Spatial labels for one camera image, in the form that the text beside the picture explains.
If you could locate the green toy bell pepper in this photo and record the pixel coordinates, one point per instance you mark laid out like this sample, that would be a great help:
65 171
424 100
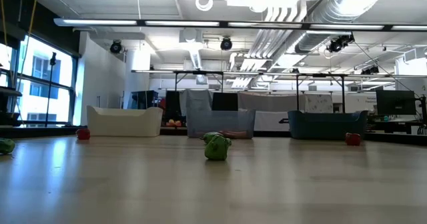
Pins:
209 136
217 148
6 146

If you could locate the orange toy carrot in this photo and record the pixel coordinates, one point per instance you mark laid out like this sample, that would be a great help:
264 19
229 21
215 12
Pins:
235 134

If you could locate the black flat screen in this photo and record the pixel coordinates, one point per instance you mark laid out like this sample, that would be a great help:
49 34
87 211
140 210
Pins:
225 101

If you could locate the grey hanging cloth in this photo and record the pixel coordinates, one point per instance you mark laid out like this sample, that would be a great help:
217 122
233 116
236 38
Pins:
197 100

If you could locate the grey translucent plastic basket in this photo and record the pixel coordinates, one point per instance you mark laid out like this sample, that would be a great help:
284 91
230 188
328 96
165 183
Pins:
217 120

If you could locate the black upright panel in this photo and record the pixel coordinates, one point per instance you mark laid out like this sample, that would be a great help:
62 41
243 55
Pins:
173 104

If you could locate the orange toy fruit pile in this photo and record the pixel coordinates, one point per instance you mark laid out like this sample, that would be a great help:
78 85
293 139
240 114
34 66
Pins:
173 123

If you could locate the long ceiling light bar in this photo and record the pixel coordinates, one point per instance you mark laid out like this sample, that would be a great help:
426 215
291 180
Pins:
250 73
183 23

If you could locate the white hanging cloth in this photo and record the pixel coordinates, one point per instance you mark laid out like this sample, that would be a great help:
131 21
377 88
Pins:
270 101

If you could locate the black ceiling spotlight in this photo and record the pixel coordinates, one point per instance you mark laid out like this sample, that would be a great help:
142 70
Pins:
370 70
340 43
115 46
226 44

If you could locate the dark blue cabinet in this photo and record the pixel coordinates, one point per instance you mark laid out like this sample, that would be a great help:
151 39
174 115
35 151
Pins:
144 99

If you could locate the white plastic basket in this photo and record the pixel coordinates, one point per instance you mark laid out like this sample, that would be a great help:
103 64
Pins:
123 122

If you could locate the white ceiling pipes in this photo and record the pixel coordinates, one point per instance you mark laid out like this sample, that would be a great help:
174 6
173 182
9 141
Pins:
277 34

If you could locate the white printed cloth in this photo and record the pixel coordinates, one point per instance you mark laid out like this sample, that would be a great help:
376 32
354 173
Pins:
318 103

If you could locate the dark teal plastic basket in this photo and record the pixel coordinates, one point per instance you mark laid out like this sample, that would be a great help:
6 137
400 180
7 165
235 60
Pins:
327 125

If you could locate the black tripod stand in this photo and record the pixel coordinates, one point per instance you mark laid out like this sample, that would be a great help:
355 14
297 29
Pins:
50 84

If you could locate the large glass window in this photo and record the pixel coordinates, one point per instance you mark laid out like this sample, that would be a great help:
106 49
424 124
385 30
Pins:
36 94

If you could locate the black desktop monitor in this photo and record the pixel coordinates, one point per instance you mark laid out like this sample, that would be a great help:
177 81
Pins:
395 102

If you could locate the black metal rig frame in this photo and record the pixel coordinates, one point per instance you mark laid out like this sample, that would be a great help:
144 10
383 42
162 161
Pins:
176 80
297 90

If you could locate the silver round air duct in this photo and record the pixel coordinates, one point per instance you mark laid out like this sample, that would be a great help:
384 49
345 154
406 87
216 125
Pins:
333 14

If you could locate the black aluminium table frame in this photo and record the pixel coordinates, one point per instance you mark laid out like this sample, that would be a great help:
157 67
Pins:
393 138

